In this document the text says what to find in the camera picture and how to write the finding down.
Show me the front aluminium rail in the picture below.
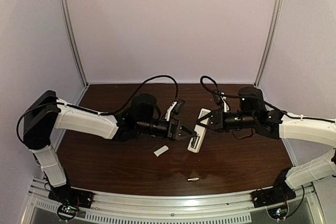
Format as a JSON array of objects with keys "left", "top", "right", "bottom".
[{"left": 27, "top": 179, "right": 318, "bottom": 223}]

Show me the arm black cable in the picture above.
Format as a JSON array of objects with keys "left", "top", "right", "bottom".
[
  {"left": 199, "top": 75, "right": 336, "bottom": 124},
  {"left": 15, "top": 75, "right": 179, "bottom": 146}
]

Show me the white remote control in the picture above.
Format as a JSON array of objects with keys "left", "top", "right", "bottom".
[{"left": 187, "top": 108, "right": 208, "bottom": 153}]

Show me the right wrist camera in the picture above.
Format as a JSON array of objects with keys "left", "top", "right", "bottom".
[{"left": 213, "top": 93, "right": 229, "bottom": 112}]

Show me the right circuit board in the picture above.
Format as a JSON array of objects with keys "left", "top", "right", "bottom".
[{"left": 266, "top": 204, "right": 289, "bottom": 220}]

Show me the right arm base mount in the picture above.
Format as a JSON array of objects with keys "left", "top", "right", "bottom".
[{"left": 251, "top": 181, "right": 296, "bottom": 208}]

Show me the aluminium frame post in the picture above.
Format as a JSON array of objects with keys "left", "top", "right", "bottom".
[
  {"left": 254, "top": 0, "right": 284, "bottom": 87},
  {"left": 60, "top": 0, "right": 89, "bottom": 87}
]

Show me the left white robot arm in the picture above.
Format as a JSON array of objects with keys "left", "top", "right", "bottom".
[{"left": 17, "top": 90, "right": 196, "bottom": 188}]

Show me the white battery cover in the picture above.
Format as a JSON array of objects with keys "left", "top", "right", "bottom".
[{"left": 153, "top": 145, "right": 169, "bottom": 157}]

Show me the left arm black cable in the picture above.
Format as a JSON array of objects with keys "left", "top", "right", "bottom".
[{"left": 15, "top": 75, "right": 179, "bottom": 146}]

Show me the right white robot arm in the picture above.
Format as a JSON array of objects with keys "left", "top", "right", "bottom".
[{"left": 196, "top": 87, "right": 335, "bottom": 190}]

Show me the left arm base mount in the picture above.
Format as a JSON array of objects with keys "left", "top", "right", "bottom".
[{"left": 48, "top": 182, "right": 93, "bottom": 209}]

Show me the left aluminium frame post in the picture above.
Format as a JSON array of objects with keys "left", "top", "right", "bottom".
[{"left": 60, "top": 0, "right": 89, "bottom": 87}]

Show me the circuit board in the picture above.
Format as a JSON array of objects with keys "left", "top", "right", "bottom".
[
  {"left": 266, "top": 204, "right": 289, "bottom": 220},
  {"left": 56, "top": 205, "right": 79, "bottom": 221}
]

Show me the left circuit board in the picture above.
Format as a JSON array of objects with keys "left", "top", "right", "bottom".
[{"left": 56, "top": 205, "right": 79, "bottom": 221}]

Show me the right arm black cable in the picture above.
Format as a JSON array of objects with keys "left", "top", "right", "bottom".
[{"left": 199, "top": 75, "right": 336, "bottom": 124}]

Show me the right aluminium frame post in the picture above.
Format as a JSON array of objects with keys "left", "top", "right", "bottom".
[{"left": 254, "top": 0, "right": 284, "bottom": 87}]

